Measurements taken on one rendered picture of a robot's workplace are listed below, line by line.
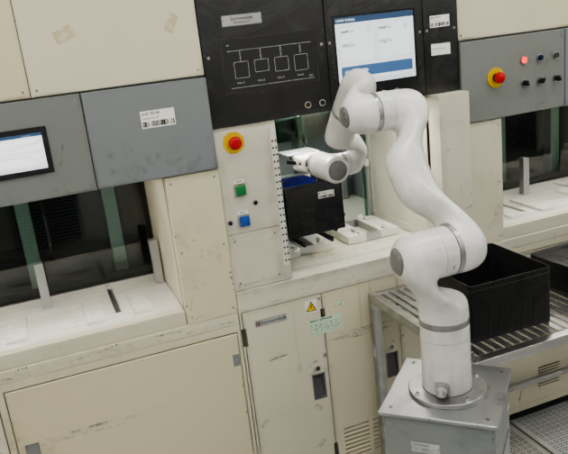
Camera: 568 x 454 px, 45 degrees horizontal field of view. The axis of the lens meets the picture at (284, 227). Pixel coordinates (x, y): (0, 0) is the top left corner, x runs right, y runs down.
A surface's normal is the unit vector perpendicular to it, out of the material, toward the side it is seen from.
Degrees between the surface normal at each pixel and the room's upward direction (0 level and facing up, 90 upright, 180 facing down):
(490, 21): 90
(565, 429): 0
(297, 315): 90
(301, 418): 90
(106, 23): 90
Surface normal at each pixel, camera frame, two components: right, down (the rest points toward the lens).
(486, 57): 0.36, 0.22
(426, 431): -0.40, 0.30
